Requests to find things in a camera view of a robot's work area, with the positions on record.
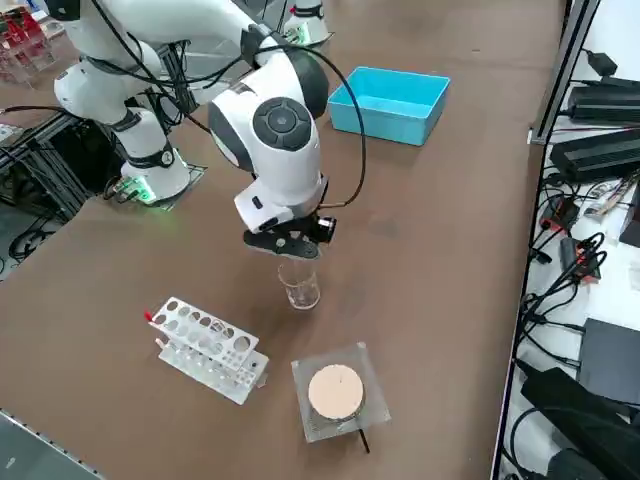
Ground coloured wire bundle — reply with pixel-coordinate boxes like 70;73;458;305
584;178;639;219

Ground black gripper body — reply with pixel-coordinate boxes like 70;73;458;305
243;218;324;262

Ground small black power adapter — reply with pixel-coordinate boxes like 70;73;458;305
584;49;619;77

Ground clear glass beaker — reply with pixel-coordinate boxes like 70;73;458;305
277;258;322;312

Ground flat black box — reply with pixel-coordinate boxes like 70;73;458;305
579;317;640;407

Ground clear acrylic shelf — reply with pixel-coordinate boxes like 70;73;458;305
0;9;64;87

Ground red packets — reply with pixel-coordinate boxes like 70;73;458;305
0;12;47;52

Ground red and black device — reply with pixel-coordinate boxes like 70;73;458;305
541;194;584;232
559;236;604;284

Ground large black power brick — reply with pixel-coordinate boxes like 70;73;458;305
549;128;640;182

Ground black bag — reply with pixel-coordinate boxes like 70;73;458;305
519;367;640;480

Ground white test tube rack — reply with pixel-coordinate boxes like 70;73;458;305
147;296;271;407

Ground black metal frame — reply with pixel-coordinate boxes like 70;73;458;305
0;106;129;222

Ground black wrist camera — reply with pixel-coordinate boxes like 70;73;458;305
310;213;338;245

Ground aluminium camera post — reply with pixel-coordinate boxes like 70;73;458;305
528;0;602;147

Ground clear glass test tube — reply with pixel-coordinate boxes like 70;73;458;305
207;319;227;352

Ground blue plastic bin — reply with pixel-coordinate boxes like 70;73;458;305
327;66;452;148

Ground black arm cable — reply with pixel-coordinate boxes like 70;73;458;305
92;0;370;209

